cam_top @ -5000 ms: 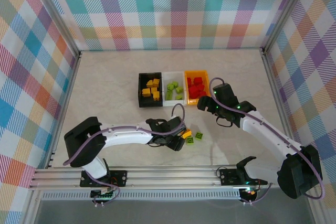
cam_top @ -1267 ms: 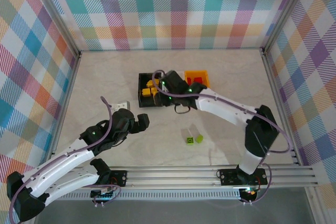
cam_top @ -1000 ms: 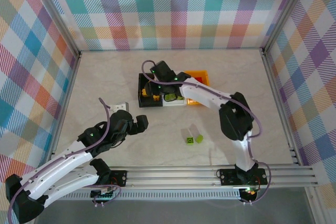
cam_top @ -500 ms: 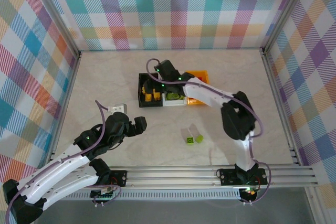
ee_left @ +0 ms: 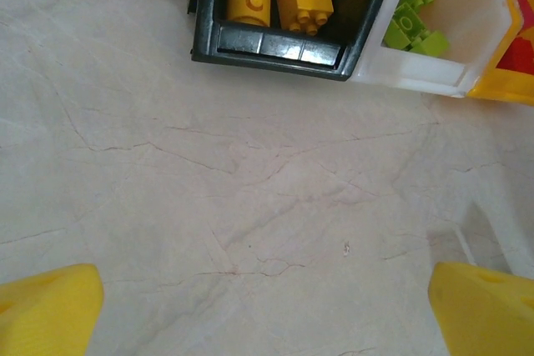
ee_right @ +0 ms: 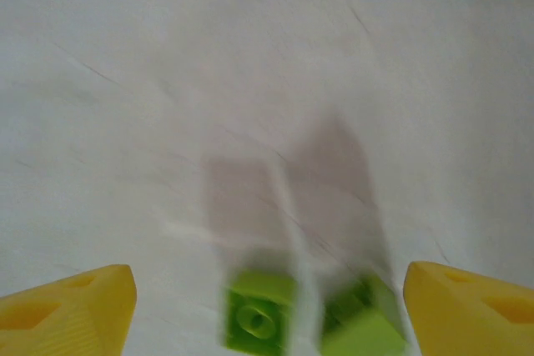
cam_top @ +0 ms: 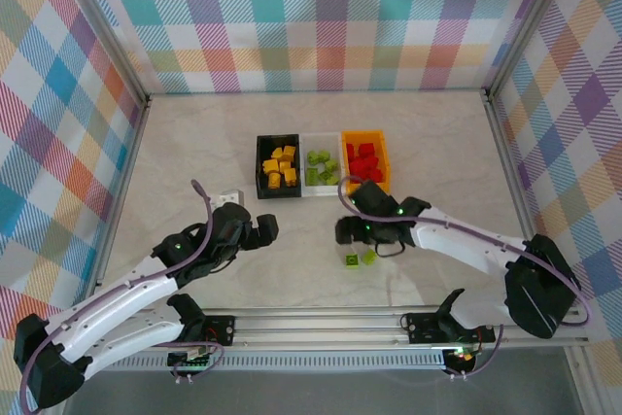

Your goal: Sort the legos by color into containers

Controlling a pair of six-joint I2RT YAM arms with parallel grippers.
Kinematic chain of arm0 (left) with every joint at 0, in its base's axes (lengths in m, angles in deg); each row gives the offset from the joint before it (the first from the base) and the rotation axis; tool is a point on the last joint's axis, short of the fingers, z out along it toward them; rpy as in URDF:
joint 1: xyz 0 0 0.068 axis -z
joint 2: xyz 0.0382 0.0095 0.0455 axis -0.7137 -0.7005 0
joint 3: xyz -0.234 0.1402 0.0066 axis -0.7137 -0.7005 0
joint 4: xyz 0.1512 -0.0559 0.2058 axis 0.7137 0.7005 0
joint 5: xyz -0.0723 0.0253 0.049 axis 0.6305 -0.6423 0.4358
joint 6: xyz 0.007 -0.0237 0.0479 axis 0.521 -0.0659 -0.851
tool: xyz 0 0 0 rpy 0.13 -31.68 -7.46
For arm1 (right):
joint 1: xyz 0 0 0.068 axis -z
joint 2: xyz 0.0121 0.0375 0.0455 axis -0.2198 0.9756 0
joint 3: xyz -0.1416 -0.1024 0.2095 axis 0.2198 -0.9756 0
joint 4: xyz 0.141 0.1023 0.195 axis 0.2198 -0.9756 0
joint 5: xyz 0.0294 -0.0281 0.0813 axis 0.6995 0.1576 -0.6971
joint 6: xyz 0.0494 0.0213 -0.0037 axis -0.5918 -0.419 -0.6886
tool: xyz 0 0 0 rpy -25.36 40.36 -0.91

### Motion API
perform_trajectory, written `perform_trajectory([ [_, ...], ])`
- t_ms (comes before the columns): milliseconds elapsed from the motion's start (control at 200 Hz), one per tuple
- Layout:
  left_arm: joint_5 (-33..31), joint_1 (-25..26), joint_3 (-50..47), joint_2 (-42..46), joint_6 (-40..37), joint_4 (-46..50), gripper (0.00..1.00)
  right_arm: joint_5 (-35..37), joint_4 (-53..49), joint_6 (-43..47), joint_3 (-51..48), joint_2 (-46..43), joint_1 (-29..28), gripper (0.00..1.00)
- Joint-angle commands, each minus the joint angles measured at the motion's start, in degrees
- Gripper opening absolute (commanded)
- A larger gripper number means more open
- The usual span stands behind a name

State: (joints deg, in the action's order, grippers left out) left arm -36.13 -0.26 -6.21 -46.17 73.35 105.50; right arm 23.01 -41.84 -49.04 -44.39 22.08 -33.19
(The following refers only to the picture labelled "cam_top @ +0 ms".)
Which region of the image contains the black plastic container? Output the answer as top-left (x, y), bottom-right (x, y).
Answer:
top-left (255, 132), bottom-right (303, 201)

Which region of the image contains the white translucent plastic container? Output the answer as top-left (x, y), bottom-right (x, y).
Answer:
top-left (298, 131), bottom-right (347, 198)

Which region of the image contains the orange plastic container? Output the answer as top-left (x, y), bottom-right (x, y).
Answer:
top-left (339, 129), bottom-right (393, 195)

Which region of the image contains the left controller circuit board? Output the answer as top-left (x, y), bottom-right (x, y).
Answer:
top-left (167, 347), bottom-right (215, 370)

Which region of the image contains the controller circuit board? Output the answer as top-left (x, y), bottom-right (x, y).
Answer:
top-left (167, 347), bottom-right (215, 370)
top-left (444, 346), bottom-right (480, 368)

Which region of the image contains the aluminium table edge bar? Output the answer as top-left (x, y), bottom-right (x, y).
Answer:
top-left (480, 87), bottom-right (550, 244)
top-left (91, 93), bottom-right (152, 290)

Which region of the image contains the right controller circuit board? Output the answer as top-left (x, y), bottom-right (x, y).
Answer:
top-left (444, 346), bottom-right (480, 368)

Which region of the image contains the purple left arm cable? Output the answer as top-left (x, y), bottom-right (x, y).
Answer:
top-left (17, 179), bottom-right (225, 415)

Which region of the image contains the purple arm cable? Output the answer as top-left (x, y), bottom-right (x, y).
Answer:
top-left (17, 179), bottom-right (225, 415)
top-left (337, 175), bottom-right (590, 380)

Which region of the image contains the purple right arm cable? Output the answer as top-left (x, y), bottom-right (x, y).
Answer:
top-left (337, 175), bottom-right (590, 380)

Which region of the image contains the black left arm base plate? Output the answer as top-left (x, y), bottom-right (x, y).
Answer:
top-left (164, 315), bottom-right (237, 347)

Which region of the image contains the aluminium mounting rail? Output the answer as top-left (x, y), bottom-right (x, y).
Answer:
top-left (96, 306), bottom-right (589, 353)

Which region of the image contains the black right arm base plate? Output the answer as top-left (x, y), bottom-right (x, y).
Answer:
top-left (405, 311), bottom-right (497, 344)

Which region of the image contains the grey slotted cable duct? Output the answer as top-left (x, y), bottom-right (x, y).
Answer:
top-left (91, 347), bottom-right (447, 372)

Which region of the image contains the aluminium upright frame post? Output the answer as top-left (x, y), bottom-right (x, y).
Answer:
top-left (483, 0), bottom-right (583, 100)
top-left (51, 0), bottom-right (150, 108)

